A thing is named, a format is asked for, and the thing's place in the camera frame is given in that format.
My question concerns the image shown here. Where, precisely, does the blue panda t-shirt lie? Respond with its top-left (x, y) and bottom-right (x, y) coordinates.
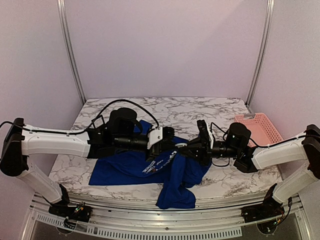
top-left (89, 135), bottom-right (211, 210)

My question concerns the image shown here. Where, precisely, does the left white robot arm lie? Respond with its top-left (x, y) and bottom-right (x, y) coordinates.
top-left (0, 107), bottom-right (177, 217)

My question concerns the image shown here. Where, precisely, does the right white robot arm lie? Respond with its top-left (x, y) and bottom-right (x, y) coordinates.
top-left (178, 120), bottom-right (320, 218)

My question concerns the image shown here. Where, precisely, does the pink perforated plastic basket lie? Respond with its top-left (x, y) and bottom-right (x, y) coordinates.
top-left (234, 113), bottom-right (284, 147)

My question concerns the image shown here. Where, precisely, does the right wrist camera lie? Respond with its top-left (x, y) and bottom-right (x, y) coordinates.
top-left (196, 119), bottom-right (215, 150)

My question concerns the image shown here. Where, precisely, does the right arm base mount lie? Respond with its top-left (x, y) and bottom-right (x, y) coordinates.
top-left (241, 197), bottom-right (287, 225)

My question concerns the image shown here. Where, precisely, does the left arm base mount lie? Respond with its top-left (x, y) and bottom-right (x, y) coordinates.
top-left (48, 184), bottom-right (93, 223)

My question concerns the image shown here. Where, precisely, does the front aluminium rail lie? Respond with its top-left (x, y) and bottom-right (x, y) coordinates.
top-left (21, 193), bottom-right (314, 240)

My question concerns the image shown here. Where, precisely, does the right aluminium frame post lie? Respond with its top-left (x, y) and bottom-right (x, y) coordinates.
top-left (245, 0), bottom-right (275, 109)

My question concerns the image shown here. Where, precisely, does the aluminium frame post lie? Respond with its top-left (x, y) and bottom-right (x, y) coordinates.
top-left (245, 0), bottom-right (275, 109)
top-left (56, 0), bottom-right (87, 105)

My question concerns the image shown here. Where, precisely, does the left aluminium frame post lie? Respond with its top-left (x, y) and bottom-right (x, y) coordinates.
top-left (56, 0), bottom-right (87, 105)

